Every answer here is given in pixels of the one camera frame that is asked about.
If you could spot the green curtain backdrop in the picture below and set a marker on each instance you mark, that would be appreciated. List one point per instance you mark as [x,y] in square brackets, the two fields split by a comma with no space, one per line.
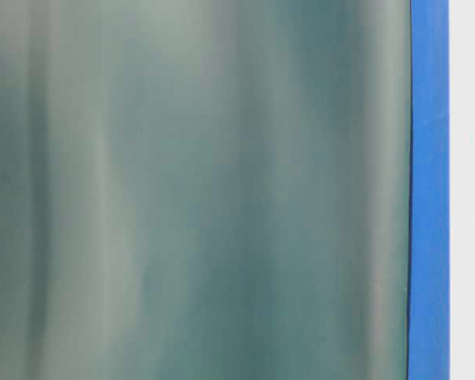
[204,189]

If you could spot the blue table cloth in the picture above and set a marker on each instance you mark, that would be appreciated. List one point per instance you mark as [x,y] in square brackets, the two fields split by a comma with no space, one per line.
[429,268]

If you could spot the white base board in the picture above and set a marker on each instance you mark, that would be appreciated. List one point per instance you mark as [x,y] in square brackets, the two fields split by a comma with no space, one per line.
[462,189]

